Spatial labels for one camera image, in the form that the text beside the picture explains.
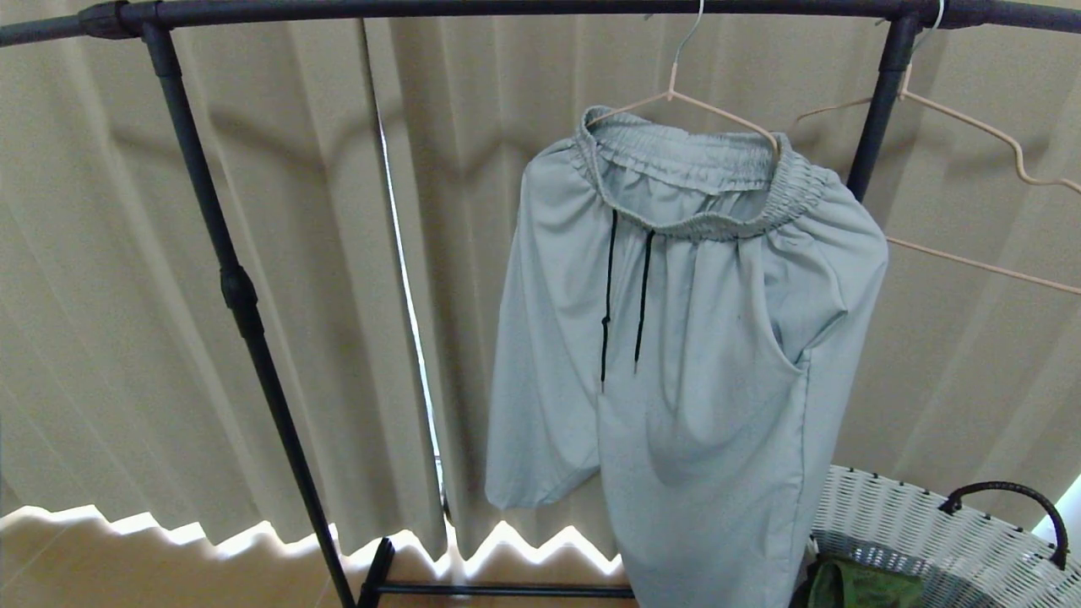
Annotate black clothes rack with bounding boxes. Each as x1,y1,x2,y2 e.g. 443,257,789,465
0,0,1081,608

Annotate white laundry basket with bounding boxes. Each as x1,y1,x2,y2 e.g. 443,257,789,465
807,464,1081,608

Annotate pink clothes hanger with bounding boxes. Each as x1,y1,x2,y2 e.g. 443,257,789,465
585,0,782,157
794,0,1081,296

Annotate beige curtain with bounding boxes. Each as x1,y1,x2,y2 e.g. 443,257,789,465
0,0,1081,558

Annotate green garment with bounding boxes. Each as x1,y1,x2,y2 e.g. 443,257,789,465
794,553,926,608

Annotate pale grey shorts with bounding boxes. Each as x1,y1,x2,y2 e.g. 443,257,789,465
484,104,890,608

